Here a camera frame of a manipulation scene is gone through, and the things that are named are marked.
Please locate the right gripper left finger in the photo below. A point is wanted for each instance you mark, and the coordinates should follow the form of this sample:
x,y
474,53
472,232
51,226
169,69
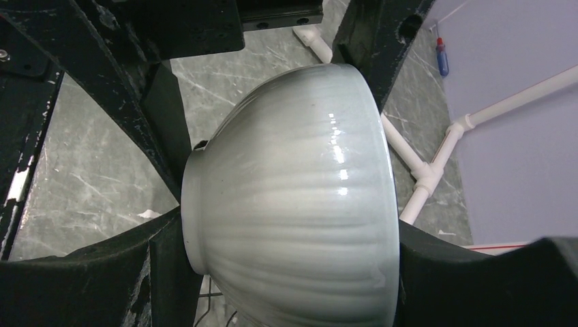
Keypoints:
x,y
141,277

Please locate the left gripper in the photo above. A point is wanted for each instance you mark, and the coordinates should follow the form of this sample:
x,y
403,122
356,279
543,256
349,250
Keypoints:
x,y
109,161

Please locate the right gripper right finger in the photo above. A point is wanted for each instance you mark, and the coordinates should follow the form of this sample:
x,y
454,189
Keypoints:
x,y
442,284

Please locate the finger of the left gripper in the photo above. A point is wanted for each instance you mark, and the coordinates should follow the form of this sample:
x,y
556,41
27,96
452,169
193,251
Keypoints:
x,y
375,37

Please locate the ribbed white bowl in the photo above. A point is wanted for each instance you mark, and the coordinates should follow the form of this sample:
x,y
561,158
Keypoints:
x,y
291,206

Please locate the red blue screwdriver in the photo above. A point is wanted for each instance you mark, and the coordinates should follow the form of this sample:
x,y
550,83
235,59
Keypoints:
x,y
441,57

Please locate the white PVC pipe frame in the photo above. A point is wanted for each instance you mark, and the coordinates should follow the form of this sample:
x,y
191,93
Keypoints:
x,y
428,175

